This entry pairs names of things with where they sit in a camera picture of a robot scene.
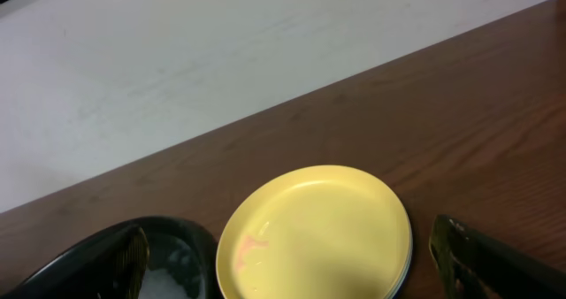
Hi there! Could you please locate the round black tray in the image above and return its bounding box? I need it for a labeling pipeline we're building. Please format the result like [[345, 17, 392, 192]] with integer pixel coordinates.
[[0, 215, 222, 299]]

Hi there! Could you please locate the yellow plate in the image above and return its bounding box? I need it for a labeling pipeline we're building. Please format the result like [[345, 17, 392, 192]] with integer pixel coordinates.
[[216, 165, 411, 299]]

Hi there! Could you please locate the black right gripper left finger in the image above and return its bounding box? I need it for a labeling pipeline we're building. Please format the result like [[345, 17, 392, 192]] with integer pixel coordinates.
[[1, 224, 149, 299]]

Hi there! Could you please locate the mint green plate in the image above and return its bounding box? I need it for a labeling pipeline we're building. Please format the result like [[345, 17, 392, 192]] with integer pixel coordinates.
[[385, 228, 414, 299]]

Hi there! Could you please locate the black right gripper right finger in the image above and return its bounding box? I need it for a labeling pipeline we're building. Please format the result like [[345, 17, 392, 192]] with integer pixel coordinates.
[[429, 214, 565, 298]]

